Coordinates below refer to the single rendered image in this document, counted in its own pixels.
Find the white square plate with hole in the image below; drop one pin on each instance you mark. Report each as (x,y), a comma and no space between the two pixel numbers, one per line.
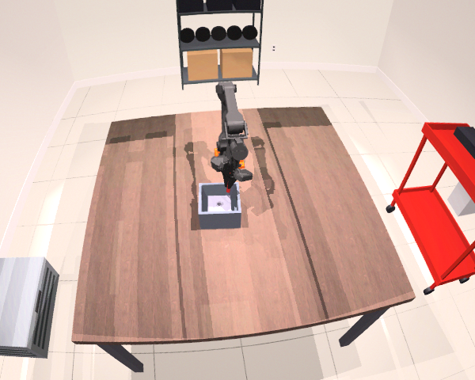
(219,203)

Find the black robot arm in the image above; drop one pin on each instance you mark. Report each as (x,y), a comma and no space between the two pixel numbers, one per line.
(232,124)

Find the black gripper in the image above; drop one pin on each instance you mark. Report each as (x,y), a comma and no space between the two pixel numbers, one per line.
(231,175)

